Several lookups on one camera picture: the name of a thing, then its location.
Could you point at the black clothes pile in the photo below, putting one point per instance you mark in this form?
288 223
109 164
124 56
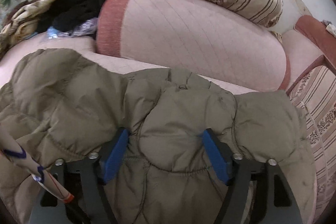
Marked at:
65 15

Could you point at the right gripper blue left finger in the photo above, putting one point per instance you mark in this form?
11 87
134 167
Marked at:
96 173

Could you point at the olive green puffer jacket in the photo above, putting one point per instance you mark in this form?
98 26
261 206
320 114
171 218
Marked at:
58 104

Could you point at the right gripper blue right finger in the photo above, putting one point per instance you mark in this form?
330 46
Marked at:
233 173

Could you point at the striped floral cushion at right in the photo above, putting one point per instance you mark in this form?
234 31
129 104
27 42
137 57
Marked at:
315 93

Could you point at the pink bolster with red ends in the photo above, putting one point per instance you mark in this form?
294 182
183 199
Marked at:
196 35

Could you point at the beige brown patterned blanket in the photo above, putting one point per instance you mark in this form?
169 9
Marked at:
23 23

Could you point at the pink quilted bed cover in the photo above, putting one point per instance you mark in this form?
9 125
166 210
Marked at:
83 45

